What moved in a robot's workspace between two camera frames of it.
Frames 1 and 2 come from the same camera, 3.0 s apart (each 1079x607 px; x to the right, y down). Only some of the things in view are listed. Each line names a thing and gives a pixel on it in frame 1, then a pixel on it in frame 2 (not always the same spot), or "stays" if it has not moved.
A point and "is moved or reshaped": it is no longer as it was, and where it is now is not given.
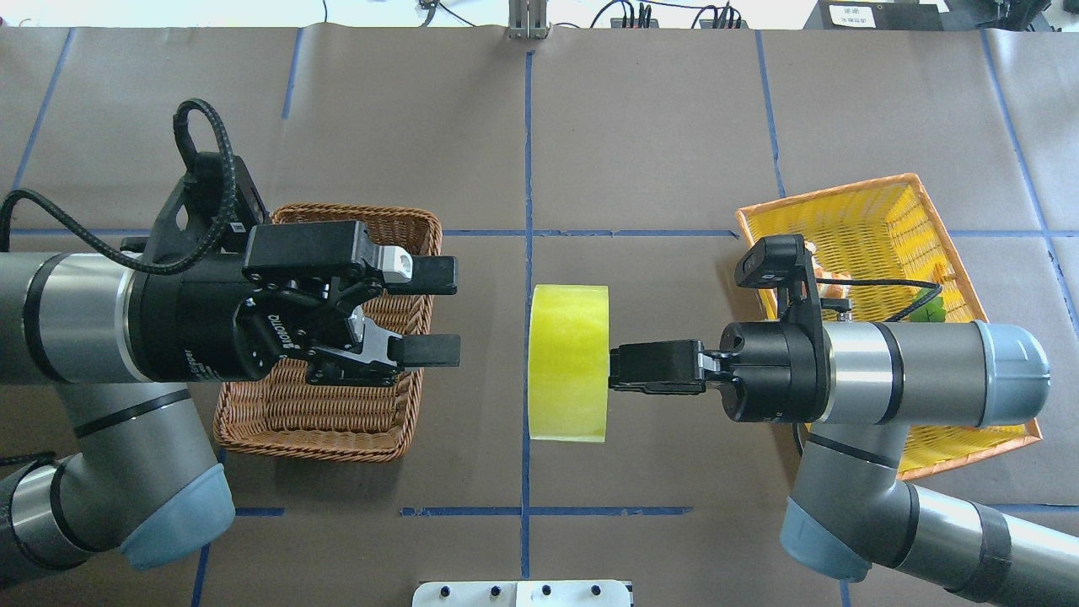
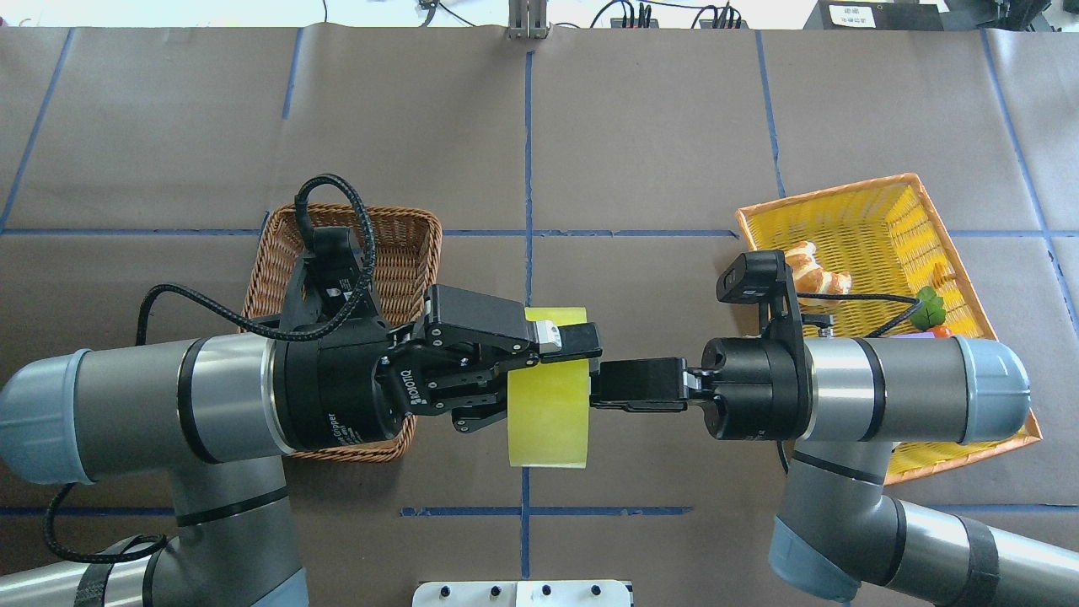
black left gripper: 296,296 to 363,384
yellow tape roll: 568,362 is moved or reshaped
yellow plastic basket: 879,253 stays
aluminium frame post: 528,19 stays
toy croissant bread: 829,291 stays
